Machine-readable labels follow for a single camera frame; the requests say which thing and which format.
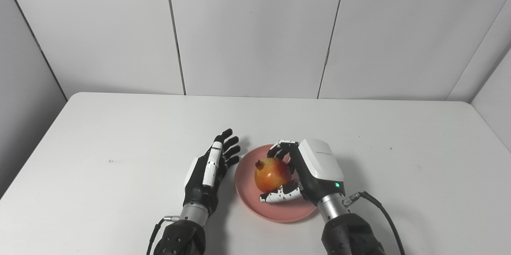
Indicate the pink round plate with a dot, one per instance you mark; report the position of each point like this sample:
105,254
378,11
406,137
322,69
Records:
279,207

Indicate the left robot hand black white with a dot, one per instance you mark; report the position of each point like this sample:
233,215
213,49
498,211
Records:
209,175

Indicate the red yellow pomegranate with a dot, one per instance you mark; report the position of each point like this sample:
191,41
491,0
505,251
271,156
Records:
272,174

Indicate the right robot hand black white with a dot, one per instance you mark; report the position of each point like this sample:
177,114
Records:
315,171

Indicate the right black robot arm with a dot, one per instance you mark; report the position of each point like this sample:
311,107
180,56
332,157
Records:
347,231

